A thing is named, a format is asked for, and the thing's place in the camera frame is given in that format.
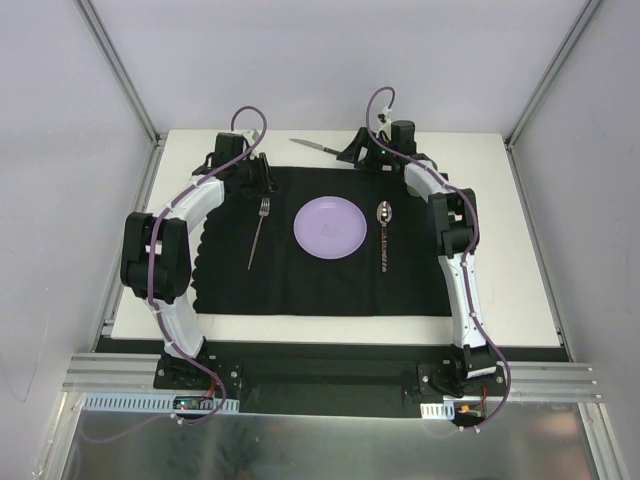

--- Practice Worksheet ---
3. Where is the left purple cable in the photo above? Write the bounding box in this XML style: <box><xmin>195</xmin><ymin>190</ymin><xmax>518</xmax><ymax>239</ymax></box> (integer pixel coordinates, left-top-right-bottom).
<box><xmin>147</xmin><ymin>106</ymin><xmax>269</xmax><ymax>426</ymax></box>

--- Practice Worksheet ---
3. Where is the left white cable duct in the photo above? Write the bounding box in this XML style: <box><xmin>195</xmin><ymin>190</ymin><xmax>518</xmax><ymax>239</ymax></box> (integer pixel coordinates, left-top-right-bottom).
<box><xmin>83</xmin><ymin>393</ymin><xmax>240</xmax><ymax>415</ymax></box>

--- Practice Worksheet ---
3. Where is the right white cable duct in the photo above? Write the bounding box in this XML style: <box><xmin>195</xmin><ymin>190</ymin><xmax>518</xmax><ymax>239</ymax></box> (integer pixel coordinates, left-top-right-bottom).
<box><xmin>420</xmin><ymin>401</ymin><xmax>455</xmax><ymax>421</ymax></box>

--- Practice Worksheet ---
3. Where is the white cable duct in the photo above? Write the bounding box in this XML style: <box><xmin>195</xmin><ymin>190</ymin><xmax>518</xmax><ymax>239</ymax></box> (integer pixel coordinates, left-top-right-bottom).
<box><xmin>83</xmin><ymin>393</ymin><xmax>240</xmax><ymax>415</ymax></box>
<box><xmin>420</xmin><ymin>401</ymin><xmax>455</xmax><ymax>421</ymax></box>

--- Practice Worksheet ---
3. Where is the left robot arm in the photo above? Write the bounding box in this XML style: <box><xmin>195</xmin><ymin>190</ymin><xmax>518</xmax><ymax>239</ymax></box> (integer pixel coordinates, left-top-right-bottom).
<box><xmin>120</xmin><ymin>130</ymin><xmax>277</xmax><ymax>393</ymax></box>

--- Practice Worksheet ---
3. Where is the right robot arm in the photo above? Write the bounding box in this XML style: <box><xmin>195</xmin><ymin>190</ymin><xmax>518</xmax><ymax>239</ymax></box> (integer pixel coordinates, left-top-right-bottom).
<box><xmin>337</xmin><ymin>114</ymin><xmax>498</xmax><ymax>398</ymax></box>

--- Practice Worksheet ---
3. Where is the black handled knife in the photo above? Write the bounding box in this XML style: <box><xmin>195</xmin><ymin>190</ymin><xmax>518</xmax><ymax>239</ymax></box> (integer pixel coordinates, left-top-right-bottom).
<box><xmin>289</xmin><ymin>138</ymin><xmax>341</xmax><ymax>157</ymax></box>

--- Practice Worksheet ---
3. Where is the purple plate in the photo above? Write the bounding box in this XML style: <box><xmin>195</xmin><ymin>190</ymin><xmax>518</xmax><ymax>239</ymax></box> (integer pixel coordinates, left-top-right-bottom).
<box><xmin>293</xmin><ymin>196</ymin><xmax>368</xmax><ymax>260</ymax></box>

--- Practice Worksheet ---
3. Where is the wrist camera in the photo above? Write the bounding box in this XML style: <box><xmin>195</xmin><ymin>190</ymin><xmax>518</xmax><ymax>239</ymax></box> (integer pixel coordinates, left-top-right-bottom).
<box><xmin>243</xmin><ymin>129</ymin><xmax>260</xmax><ymax>145</ymax></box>
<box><xmin>377</xmin><ymin>106</ymin><xmax>392</xmax><ymax>135</ymax></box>

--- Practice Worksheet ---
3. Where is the black cloth placemat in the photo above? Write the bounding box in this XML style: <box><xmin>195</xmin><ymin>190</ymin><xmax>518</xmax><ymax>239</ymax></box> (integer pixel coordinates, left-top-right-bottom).
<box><xmin>192</xmin><ymin>167</ymin><xmax>451</xmax><ymax>317</ymax></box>

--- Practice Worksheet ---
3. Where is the aluminium frame post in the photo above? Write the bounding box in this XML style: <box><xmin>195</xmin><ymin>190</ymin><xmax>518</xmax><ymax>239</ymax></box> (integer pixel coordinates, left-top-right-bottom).
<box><xmin>505</xmin><ymin>0</ymin><xmax>605</xmax><ymax>151</ymax></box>
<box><xmin>74</xmin><ymin>0</ymin><xmax>161</xmax><ymax>145</ymax></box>

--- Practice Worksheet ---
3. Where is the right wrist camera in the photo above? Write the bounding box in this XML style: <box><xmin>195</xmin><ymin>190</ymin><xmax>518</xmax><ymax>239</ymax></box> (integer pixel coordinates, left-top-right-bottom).
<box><xmin>377</xmin><ymin>106</ymin><xmax>392</xmax><ymax>135</ymax></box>

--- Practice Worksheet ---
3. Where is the metal fork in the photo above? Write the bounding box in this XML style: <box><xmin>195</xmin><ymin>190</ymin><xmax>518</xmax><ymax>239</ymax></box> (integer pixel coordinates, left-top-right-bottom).
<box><xmin>247</xmin><ymin>197</ymin><xmax>271</xmax><ymax>270</ymax></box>

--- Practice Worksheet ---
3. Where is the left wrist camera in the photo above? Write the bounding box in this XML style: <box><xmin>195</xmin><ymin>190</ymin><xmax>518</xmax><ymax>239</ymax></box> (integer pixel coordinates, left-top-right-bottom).
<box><xmin>243</xmin><ymin>129</ymin><xmax>260</xmax><ymax>145</ymax></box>

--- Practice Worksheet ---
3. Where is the purple cable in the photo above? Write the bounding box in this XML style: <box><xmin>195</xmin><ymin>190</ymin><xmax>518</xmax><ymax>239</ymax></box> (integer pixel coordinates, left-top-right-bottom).
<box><xmin>366</xmin><ymin>87</ymin><xmax>511</xmax><ymax>434</ymax></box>
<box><xmin>147</xmin><ymin>106</ymin><xmax>269</xmax><ymax>426</ymax></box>

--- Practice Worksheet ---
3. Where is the aluminium rail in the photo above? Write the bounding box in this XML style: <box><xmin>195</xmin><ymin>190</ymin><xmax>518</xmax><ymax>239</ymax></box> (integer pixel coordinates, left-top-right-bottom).
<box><xmin>62</xmin><ymin>353</ymin><xmax>604</xmax><ymax>403</ymax></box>

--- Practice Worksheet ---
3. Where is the right aluminium frame post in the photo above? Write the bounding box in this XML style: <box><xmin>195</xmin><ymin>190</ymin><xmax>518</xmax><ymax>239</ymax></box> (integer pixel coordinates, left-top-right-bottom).
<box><xmin>505</xmin><ymin>0</ymin><xmax>605</xmax><ymax>151</ymax></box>

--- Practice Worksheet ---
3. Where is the left aluminium frame post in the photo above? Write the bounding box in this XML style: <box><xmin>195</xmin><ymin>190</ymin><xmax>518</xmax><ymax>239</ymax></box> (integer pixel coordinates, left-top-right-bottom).
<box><xmin>74</xmin><ymin>0</ymin><xmax>161</xmax><ymax>145</ymax></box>

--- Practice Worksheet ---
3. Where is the green cup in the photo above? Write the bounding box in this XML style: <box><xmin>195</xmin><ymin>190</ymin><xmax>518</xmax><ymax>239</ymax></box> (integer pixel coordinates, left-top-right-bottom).
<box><xmin>406</xmin><ymin>184</ymin><xmax>422</xmax><ymax>198</ymax></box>

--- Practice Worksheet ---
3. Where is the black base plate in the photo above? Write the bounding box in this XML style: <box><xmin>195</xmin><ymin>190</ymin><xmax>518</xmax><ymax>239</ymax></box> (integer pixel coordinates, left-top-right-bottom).
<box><xmin>153</xmin><ymin>341</ymin><xmax>509</xmax><ymax>419</ymax></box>

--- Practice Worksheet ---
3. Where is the metal spoon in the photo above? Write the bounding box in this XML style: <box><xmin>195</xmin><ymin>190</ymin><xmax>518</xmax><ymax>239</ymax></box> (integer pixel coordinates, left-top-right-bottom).
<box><xmin>376</xmin><ymin>200</ymin><xmax>392</xmax><ymax>273</ymax></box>

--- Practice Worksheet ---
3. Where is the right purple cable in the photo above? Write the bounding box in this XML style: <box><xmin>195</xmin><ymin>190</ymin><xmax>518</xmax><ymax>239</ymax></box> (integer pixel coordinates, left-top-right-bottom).
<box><xmin>366</xmin><ymin>87</ymin><xmax>511</xmax><ymax>434</ymax></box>

